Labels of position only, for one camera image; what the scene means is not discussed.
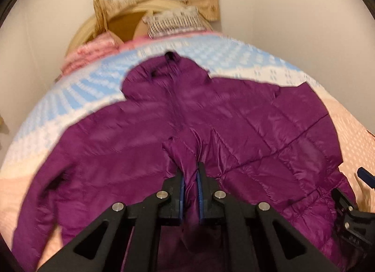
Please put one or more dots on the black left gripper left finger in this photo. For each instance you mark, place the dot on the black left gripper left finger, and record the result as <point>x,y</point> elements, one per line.
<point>124,238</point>

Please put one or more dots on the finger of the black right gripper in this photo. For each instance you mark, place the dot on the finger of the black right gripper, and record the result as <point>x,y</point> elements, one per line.
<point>366,177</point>

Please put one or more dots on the pink folded quilt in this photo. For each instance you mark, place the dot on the pink folded quilt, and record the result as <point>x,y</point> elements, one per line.
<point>104,45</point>

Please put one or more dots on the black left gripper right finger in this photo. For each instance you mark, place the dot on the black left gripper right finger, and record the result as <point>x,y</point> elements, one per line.
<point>257,237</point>

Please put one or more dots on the polka dot bed cover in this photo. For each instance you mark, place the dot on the polka dot bed cover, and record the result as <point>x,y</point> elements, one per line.
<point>98,84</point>

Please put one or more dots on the striped patterned pillow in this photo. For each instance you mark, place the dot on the striped patterned pillow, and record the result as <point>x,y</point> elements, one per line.
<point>174,21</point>

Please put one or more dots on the purple puffer jacket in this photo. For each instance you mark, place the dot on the purple puffer jacket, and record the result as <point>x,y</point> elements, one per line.
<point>262,142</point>

